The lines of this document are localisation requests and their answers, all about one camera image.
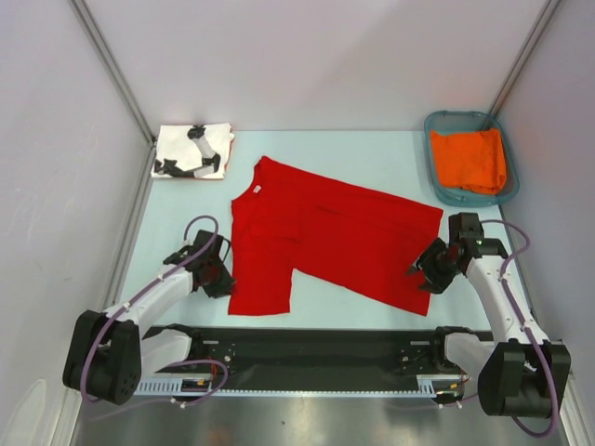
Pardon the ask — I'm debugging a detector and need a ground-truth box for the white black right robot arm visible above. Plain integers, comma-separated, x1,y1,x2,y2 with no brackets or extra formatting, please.
408,213,571,419

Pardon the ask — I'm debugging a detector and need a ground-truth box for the white slotted cable duct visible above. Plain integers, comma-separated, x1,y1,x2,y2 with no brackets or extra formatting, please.
135,373,466,398

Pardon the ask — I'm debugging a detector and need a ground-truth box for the aluminium frame post right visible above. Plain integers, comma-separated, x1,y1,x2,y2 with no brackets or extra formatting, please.
487,0,565,117

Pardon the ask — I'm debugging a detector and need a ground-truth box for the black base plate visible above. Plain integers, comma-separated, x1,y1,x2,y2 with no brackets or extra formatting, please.
172,327,462,379

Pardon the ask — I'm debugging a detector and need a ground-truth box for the white folded printed t shirt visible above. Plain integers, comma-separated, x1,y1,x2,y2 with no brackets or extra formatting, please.
151,123,234,180

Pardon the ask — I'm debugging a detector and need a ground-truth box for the orange t shirt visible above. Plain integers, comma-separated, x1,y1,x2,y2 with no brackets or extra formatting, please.
430,128,508,195

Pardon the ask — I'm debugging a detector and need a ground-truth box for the aluminium frame post left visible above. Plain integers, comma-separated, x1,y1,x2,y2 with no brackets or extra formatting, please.
69,0,157,148

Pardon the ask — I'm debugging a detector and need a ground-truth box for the aluminium frame post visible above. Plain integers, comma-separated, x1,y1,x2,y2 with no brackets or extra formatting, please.
487,0,565,117
69,0,157,148

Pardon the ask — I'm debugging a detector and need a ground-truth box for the red t shirt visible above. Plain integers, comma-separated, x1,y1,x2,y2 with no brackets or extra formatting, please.
228,157,443,316

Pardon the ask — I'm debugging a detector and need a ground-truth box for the teal plastic basket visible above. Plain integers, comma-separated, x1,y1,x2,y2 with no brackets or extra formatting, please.
424,111,521,208

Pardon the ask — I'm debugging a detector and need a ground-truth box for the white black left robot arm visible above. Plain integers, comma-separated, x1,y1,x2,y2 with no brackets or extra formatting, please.
61,230,234,405

